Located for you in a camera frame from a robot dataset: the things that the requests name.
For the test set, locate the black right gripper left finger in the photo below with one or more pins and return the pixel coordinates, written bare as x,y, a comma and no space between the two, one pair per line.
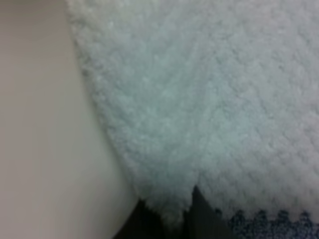
143,223

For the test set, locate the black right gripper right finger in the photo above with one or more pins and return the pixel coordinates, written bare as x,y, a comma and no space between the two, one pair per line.
202,222

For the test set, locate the blue white striped towel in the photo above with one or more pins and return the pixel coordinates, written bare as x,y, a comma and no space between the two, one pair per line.
222,95

